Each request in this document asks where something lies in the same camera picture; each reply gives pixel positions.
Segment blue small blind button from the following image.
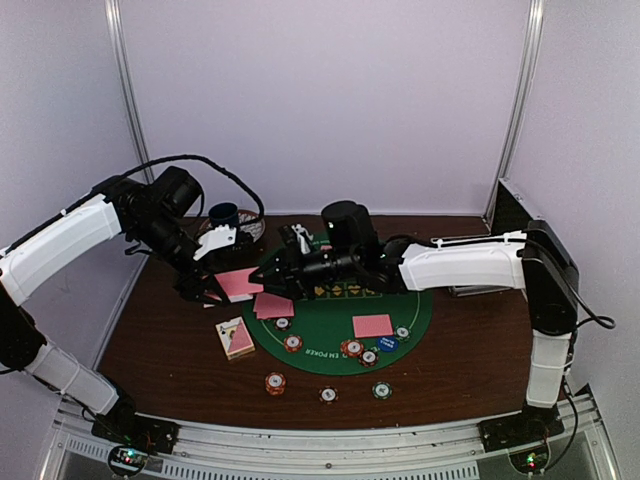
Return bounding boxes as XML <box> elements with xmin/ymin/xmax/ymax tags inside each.
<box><xmin>376</xmin><ymin>336</ymin><xmax>399</xmax><ymax>353</ymax></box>

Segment aluminium poker chip case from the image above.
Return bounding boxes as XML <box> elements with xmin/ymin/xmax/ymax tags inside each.
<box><xmin>448</xmin><ymin>178</ymin><xmax>543</xmax><ymax>297</ymax></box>

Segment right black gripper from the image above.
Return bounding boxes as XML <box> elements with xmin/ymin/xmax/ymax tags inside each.
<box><xmin>250</xmin><ymin>239</ymin><xmax>361</xmax><ymax>300</ymax></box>

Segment dark blue mug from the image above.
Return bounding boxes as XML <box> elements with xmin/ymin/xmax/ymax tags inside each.
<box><xmin>208</xmin><ymin>202</ymin><xmax>240</xmax><ymax>228</ymax></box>

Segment red-backed card stack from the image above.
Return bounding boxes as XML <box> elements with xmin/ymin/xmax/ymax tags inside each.
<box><xmin>215</xmin><ymin>267</ymin><xmax>264</xmax><ymax>303</ymax></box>

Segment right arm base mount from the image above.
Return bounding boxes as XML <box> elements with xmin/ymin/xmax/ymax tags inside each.
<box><xmin>478</xmin><ymin>414</ymin><xmax>565</xmax><ymax>476</ymax></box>

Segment red tan chip stack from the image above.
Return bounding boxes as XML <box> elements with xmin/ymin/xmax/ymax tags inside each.
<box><xmin>265</xmin><ymin>372</ymin><xmax>286</xmax><ymax>396</ymax></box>

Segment round green poker mat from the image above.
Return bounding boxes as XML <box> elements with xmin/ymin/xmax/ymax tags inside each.
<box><xmin>242</xmin><ymin>281</ymin><xmax>434</xmax><ymax>376</ymax></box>

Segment green 20 chip stack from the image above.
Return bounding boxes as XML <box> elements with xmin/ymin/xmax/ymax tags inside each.
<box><xmin>371</xmin><ymin>381</ymin><xmax>393</xmax><ymax>400</ymax></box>

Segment left aluminium frame post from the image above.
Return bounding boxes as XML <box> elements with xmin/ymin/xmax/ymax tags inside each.
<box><xmin>103</xmin><ymin>0</ymin><xmax>154</xmax><ymax>181</ymax></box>

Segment red tan 5 chips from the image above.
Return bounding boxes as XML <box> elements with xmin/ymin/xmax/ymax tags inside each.
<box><xmin>340</xmin><ymin>339</ymin><xmax>365</xmax><ymax>358</ymax></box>

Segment red tan 5 chip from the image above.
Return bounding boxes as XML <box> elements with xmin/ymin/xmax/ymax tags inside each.
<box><xmin>283</xmin><ymin>335</ymin><xmax>303</xmax><ymax>353</ymax></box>

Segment single red-backed playing card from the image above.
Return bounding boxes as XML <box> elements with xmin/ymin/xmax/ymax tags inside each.
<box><xmin>253</xmin><ymin>293</ymin><xmax>295</xmax><ymax>320</ymax></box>

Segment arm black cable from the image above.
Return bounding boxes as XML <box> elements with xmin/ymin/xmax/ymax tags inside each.
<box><xmin>524</xmin><ymin>239</ymin><xmax>616</xmax><ymax>331</ymax></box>
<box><xmin>124</xmin><ymin>153</ymin><xmax>266</xmax><ymax>221</ymax></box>

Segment floral patterned saucer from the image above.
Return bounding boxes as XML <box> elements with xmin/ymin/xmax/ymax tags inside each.
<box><xmin>198</xmin><ymin>209</ymin><xmax>266</xmax><ymax>244</ymax></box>

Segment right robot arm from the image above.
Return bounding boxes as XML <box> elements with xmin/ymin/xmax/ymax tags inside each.
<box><xmin>249</xmin><ymin>221</ymin><xmax>577</xmax><ymax>442</ymax></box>

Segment aluminium frame post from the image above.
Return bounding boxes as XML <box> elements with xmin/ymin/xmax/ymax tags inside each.
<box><xmin>103</xmin><ymin>0</ymin><xmax>154</xmax><ymax>181</ymax></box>
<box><xmin>484</xmin><ymin>0</ymin><xmax>546</xmax><ymax>226</ymax></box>

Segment aluminium front rail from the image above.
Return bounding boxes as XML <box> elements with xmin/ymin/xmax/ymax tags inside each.
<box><xmin>35</xmin><ymin>394</ymin><xmax>623</xmax><ymax>479</ymax></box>

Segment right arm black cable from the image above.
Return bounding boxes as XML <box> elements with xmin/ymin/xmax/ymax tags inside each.
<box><xmin>524</xmin><ymin>239</ymin><xmax>616</xmax><ymax>331</ymax></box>

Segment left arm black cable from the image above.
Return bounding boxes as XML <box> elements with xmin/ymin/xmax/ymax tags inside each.
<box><xmin>124</xmin><ymin>153</ymin><xmax>266</xmax><ymax>221</ymax></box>

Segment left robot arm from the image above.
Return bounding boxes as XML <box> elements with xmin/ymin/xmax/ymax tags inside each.
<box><xmin>1</xmin><ymin>167</ymin><xmax>215</xmax><ymax>444</ymax></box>

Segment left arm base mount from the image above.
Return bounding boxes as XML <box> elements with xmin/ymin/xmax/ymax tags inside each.
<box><xmin>91</xmin><ymin>416</ymin><xmax>180</xmax><ymax>477</ymax></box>

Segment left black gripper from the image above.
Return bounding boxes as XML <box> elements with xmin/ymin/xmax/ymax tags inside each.
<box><xmin>131</xmin><ymin>212</ymin><xmax>232</xmax><ymax>306</ymax></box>

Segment red-backed playing card deck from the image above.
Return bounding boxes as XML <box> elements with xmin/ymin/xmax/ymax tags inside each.
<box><xmin>215</xmin><ymin>317</ymin><xmax>255</xmax><ymax>361</ymax></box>

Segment right aluminium frame post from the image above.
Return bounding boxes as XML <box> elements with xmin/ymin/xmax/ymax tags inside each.
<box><xmin>484</xmin><ymin>0</ymin><xmax>546</xmax><ymax>226</ymax></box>

